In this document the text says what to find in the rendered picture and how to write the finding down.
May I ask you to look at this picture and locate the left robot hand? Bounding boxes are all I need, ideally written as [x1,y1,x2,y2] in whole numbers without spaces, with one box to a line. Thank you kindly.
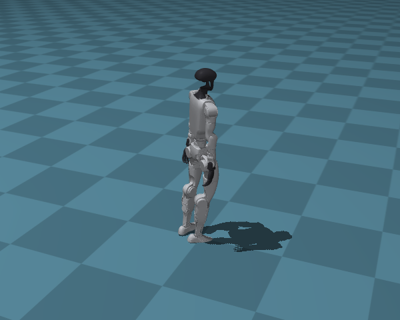
[182,139,190,164]

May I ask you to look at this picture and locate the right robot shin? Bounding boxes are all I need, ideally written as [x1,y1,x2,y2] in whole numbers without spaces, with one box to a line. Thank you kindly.
[194,198,210,237]

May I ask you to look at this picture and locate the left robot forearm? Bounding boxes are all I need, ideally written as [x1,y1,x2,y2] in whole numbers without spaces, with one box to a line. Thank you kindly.
[187,124,195,145]

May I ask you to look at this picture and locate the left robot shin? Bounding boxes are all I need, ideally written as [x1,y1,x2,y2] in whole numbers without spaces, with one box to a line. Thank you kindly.
[181,184,197,227]

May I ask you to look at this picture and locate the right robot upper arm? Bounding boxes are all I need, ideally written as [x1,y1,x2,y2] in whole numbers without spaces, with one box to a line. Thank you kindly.
[204,103,218,142]

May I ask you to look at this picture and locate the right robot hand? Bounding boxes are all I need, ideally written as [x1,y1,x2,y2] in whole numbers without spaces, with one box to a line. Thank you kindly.
[202,162,215,186]

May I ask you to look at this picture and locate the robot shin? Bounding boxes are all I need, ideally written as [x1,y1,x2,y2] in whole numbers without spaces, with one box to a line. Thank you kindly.
[194,198,210,237]
[181,184,197,227]

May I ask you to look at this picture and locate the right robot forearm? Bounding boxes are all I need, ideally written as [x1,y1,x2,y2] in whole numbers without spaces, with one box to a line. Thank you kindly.
[206,135,217,168]

